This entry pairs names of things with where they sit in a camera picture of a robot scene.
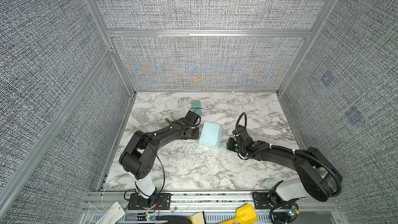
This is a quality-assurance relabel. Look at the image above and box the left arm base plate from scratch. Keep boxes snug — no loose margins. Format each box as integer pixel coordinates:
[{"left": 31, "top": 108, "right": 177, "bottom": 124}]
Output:
[{"left": 127, "top": 193, "right": 172, "bottom": 211}]

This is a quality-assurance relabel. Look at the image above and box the light blue paper box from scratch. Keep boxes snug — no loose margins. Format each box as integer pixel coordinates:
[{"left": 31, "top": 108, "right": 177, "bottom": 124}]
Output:
[{"left": 199, "top": 121, "right": 223, "bottom": 149}]

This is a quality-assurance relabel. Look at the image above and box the aluminium front rail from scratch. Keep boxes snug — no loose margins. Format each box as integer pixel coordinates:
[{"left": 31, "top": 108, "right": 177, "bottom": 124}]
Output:
[{"left": 83, "top": 190, "right": 343, "bottom": 213}]

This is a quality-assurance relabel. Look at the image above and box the yellow plastic scoop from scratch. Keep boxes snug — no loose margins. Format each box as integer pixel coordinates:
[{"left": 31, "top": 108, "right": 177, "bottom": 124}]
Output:
[{"left": 220, "top": 204, "right": 259, "bottom": 224}]

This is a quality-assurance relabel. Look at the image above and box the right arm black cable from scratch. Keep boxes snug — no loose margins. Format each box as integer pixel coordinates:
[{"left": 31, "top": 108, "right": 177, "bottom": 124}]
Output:
[{"left": 235, "top": 112, "right": 343, "bottom": 197}]

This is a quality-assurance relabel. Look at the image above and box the white cloth strip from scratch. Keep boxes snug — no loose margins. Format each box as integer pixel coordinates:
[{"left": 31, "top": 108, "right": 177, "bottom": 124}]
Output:
[{"left": 96, "top": 202, "right": 126, "bottom": 224}]

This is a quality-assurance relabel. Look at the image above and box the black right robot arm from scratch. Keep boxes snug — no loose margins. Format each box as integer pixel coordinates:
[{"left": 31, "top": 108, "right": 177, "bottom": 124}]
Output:
[{"left": 227, "top": 125, "right": 343, "bottom": 202}]

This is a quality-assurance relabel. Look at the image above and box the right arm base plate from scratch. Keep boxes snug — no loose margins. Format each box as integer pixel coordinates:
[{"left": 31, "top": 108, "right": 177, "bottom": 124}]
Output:
[{"left": 252, "top": 190, "right": 293, "bottom": 210}]

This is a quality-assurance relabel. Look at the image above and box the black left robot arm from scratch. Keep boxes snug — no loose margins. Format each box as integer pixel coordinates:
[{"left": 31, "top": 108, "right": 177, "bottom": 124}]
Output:
[{"left": 119, "top": 108, "right": 201, "bottom": 199}]

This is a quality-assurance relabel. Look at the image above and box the clear plastic cup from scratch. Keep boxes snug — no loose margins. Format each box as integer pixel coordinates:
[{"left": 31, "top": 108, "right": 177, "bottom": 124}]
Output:
[{"left": 132, "top": 108, "right": 148, "bottom": 124}]

